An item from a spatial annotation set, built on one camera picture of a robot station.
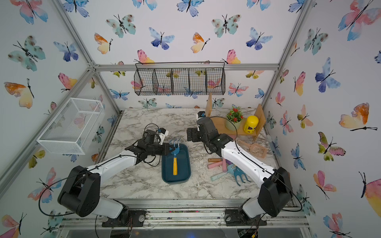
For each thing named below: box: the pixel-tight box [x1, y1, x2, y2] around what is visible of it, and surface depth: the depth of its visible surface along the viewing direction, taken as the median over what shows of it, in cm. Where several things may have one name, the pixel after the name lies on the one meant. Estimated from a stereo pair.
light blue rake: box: [210, 165, 235, 182], surface depth 90 cm
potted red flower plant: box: [225, 106, 245, 131], surface depth 93 cm
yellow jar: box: [243, 115, 259, 135], surface depth 93 cm
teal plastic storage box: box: [161, 143, 192, 185], surface depth 89 cm
